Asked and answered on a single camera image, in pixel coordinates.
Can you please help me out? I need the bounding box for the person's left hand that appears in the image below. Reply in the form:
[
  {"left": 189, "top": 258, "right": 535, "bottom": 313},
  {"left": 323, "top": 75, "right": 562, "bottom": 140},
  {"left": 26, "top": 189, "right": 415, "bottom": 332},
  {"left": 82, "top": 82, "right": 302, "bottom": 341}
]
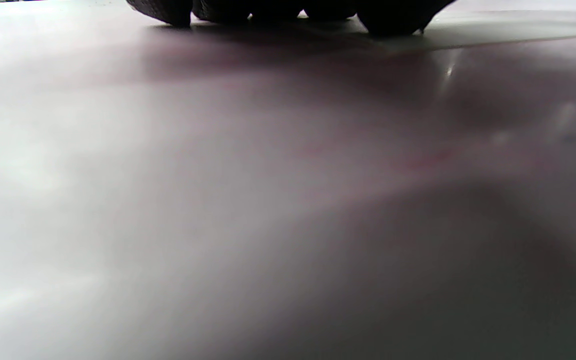
[{"left": 125, "top": 0, "right": 456, "bottom": 37}]

